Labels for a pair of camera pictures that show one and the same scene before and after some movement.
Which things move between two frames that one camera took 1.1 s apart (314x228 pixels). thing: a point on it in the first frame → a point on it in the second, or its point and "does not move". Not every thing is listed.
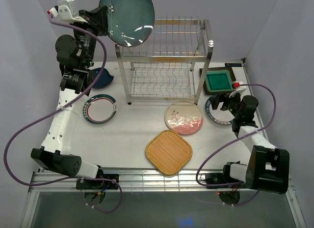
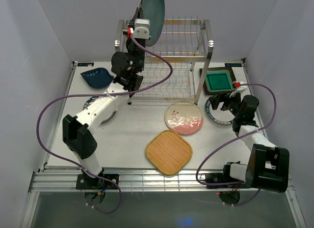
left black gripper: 97,20 → 129,23
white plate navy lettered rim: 219,116 does not move
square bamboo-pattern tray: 168,152 does not move
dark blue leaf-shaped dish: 104,79 does not move
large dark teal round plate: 131,16 → 153,6
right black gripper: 222,98 does not move
